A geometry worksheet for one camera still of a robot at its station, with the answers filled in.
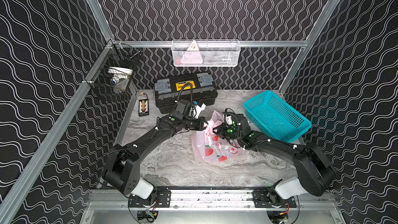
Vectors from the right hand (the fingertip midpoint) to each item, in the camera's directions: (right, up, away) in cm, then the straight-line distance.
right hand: (210, 129), depth 84 cm
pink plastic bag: (-2, -8, -5) cm, 9 cm away
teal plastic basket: (+42, +6, +22) cm, 48 cm away
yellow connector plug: (-50, +22, +34) cm, 65 cm away
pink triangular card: (-10, +40, +5) cm, 42 cm away
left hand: (0, +4, -6) cm, 7 cm away
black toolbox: (-7, +25, +15) cm, 30 cm away
